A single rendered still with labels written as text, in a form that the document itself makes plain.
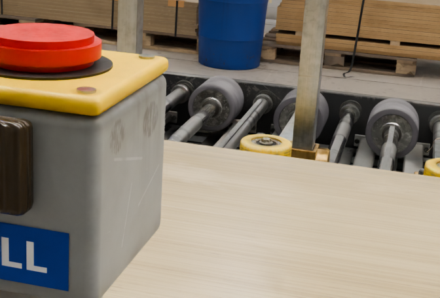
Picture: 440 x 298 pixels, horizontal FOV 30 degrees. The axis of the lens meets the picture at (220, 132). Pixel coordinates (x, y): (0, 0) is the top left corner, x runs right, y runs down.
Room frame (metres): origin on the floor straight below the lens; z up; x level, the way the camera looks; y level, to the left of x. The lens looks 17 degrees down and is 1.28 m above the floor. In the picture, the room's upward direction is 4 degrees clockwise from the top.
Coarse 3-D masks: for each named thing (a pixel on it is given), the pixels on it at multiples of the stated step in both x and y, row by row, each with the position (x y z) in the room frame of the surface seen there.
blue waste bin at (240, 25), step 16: (208, 0) 5.84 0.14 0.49; (224, 0) 5.78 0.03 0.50; (240, 0) 5.77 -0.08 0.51; (256, 0) 5.82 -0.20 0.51; (208, 16) 5.85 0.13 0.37; (224, 16) 5.79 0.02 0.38; (240, 16) 5.78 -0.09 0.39; (256, 16) 5.84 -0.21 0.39; (208, 32) 5.84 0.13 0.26; (224, 32) 5.79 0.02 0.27; (240, 32) 5.79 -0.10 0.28; (256, 32) 5.86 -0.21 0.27; (208, 48) 5.84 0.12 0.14; (224, 48) 5.79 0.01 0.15; (240, 48) 5.80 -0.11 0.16; (256, 48) 5.88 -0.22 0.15; (208, 64) 5.85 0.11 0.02; (224, 64) 5.79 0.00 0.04; (240, 64) 5.81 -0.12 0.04; (256, 64) 5.91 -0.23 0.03
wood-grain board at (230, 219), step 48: (192, 144) 1.19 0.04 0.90; (192, 192) 0.99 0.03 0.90; (240, 192) 1.00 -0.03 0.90; (288, 192) 1.01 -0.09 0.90; (336, 192) 1.02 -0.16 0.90; (384, 192) 1.04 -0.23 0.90; (432, 192) 1.05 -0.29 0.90; (192, 240) 0.84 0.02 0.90; (240, 240) 0.85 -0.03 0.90; (288, 240) 0.86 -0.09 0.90; (336, 240) 0.87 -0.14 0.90; (384, 240) 0.87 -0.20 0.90; (432, 240) 0.88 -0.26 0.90; (144, 288) 0.72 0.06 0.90; (192, 288) 0.73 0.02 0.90; (240, 288) 0.73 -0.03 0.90; (288, 288) 0.74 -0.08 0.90; (336, 288) 0.75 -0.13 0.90; (384, 288) 0.75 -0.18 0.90; (432, 288) 0.76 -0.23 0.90
